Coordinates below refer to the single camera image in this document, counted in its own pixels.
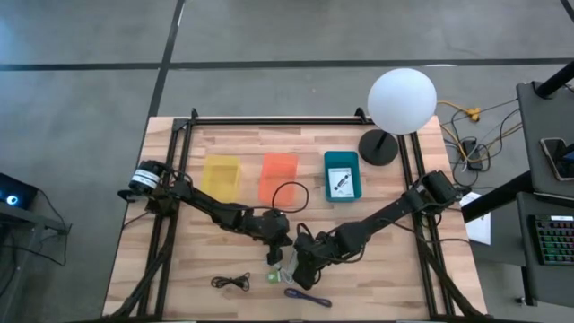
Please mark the dark metal side stand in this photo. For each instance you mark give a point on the dark metal side stand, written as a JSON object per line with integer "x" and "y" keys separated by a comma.
{"x": 27, "y": 217}

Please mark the grey desk with phone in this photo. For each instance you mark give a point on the grey desk with phone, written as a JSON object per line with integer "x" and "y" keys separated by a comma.
{"x": 533, "y": 116}

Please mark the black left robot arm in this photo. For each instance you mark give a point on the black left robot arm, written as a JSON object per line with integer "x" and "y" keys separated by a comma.
{"x": 202, "y": 202}

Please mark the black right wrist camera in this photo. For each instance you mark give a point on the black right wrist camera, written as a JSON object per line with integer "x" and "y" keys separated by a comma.
{"x": 305, "y": 232}

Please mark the white globe table lamp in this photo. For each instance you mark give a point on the white globe table lamp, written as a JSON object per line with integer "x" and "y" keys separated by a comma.
{"x": 402, "y": 101}

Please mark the white paper sheet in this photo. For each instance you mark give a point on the white paper sheet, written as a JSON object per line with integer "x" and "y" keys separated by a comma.
{"x": 480, "y": 226}

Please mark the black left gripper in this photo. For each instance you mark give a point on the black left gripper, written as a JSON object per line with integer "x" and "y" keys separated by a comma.
{"x": 273, "y": 229}

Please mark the white booklet with scooter print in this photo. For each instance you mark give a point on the white booklet with scooter print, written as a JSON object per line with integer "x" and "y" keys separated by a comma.
{"x": 341, "y": 183}

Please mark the backlit computer keyboard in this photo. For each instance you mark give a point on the backlit computer keyboard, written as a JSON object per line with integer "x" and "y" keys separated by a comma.
{"x": 556, "y": 242}

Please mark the black box with blue light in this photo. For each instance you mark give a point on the black box with blue light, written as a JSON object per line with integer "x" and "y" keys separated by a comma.
{"x": 22, "y": 190}

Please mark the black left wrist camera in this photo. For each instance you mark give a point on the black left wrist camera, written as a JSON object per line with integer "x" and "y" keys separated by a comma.
{"x": 279, "y": 214}

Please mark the orange translucent plastic bin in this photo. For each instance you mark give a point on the orange translucent plastic bin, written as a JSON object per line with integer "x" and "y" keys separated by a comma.
{"x": 278, "y": 172}

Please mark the black power strip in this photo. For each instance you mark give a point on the black power strip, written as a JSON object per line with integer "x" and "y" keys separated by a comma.
{"x": 472, "y": 154}

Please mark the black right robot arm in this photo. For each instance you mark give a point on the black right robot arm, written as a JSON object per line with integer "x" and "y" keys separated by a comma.
{"x": 381, "y": 215}

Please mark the grey desk with keyboard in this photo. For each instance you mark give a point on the grey desk with keyboard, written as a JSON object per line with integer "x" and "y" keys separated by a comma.
{"x": 551, "y": 282}

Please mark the black aluminium table frame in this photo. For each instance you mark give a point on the black aluminium table frame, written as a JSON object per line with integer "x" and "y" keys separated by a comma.
{"x": 269, "y": 121}

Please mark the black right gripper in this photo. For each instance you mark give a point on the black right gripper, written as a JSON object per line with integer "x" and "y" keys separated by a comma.
{"x": 307, "y": 255}

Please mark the teal plastic bin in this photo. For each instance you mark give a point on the teal plastic bin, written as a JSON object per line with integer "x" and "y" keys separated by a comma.
{"x": 343, "y": 159}

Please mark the black diagonal beam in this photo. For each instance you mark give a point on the black diagonal beam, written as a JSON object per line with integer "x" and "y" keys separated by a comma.
{"x": 498, "y": 197}

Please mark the black round pole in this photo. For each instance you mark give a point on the black round pole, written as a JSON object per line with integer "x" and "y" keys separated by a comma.
{"x": 556, "y": 81}

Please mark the black smartphone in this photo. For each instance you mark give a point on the black smartphone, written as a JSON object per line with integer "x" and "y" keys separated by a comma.
{"x": 556, "y": 157}

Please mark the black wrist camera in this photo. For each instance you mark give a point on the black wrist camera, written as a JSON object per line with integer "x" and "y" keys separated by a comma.
{"x": 305, "y": 232}
{"x": 279, "y": 214}

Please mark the small green item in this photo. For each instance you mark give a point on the small green item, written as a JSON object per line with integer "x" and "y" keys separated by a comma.
{"x": 272, "y": 277}

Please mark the yellow translucent plastic bin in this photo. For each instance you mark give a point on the yellow translucent plastic bin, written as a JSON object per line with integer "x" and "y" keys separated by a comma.
{"x": 220, "y": 177}

